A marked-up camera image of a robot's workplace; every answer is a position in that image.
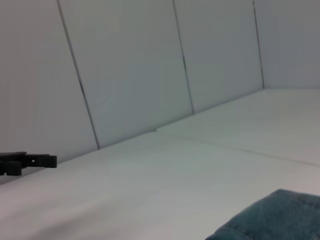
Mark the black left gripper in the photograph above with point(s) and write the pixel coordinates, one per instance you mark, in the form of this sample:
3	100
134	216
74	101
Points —
12	157

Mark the blue denim shorts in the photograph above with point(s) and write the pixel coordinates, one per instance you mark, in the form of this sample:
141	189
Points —
275	217

